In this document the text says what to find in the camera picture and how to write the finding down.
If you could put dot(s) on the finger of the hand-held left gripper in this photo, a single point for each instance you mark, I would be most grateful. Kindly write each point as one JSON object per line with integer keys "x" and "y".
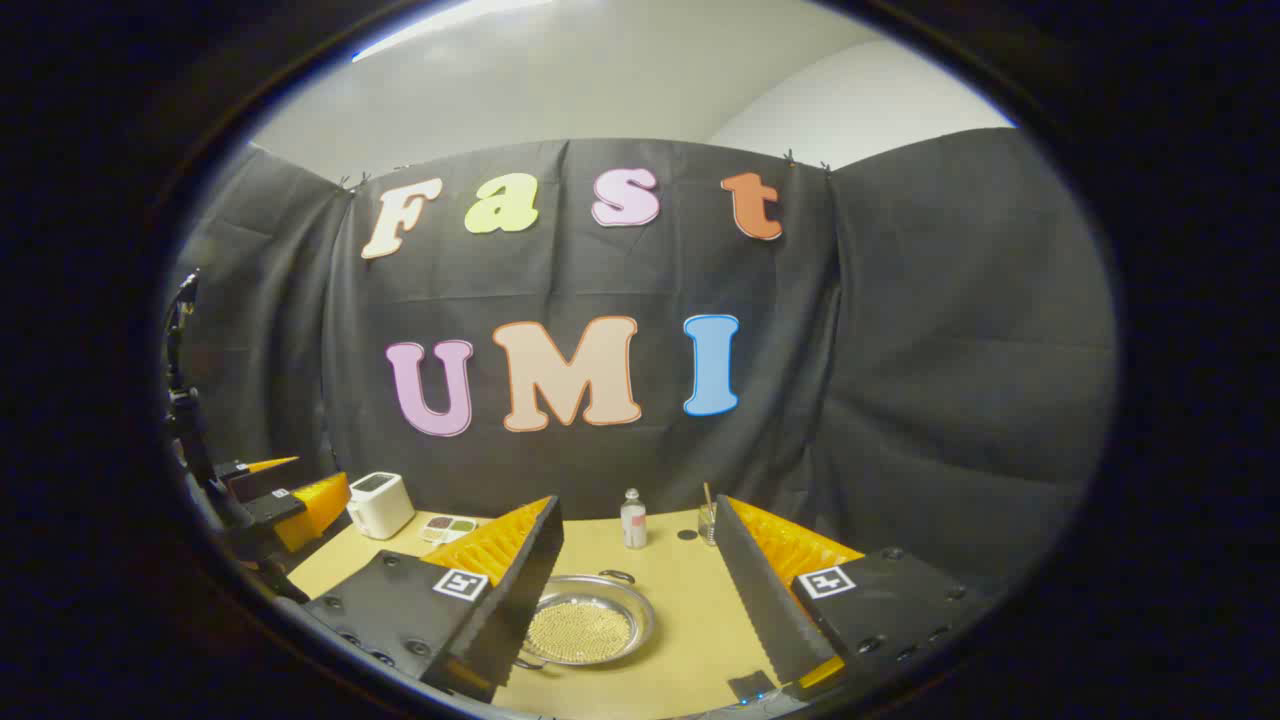
{"x": 245, "y": 472}
{"x": 305, "y": 505}

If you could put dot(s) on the white toaster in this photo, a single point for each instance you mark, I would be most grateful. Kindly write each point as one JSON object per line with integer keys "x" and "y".
{"x": 380, "y": 505}

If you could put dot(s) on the clear bottle with silver cap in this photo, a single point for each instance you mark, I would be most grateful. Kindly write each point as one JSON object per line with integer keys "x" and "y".
{"x": 633, "y": 525}

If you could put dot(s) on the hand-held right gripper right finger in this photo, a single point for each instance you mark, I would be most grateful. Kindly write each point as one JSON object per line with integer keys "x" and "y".
{"x": 760, "y": 600}

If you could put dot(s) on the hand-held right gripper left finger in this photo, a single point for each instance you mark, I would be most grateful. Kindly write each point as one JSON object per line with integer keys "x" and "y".
{"x": 520, "y": 600}

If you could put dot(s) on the white divided bean dish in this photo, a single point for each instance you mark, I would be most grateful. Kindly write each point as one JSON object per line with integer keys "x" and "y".
{"x": 448, "y": 527}

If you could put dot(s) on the pile of yellow soybeans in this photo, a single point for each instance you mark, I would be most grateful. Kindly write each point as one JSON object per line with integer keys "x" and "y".
{"x": 580, "y": 632}

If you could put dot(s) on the glass jar with wooden stick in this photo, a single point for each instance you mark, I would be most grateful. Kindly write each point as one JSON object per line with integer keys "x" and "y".
{"x": 707, "y": 525}

